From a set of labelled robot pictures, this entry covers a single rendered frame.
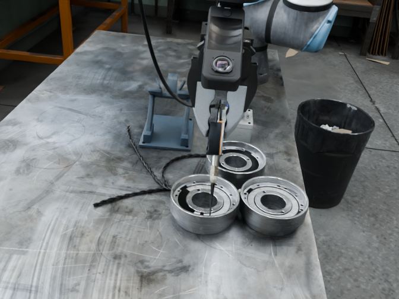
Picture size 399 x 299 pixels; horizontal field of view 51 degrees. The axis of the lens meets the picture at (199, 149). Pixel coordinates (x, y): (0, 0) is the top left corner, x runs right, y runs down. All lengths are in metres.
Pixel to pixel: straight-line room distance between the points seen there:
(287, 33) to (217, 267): 0.65
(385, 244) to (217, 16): 1.61
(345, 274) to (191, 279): 1.28
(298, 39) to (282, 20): 0.06
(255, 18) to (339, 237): 1.16
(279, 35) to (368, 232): 1.19
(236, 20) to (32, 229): 0.40
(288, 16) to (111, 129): 0.49
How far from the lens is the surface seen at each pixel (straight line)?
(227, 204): 0.65
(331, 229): 1.98
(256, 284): 0.58
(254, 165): 0.74
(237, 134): 0.85
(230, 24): 0.54
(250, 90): 0.58
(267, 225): 0.63
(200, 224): 0.61
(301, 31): 1.06
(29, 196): 0.72
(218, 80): 0.49
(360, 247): 1.95
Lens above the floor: 1.24
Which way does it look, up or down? 32 degrees down
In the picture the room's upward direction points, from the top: 6 degrees clockwise
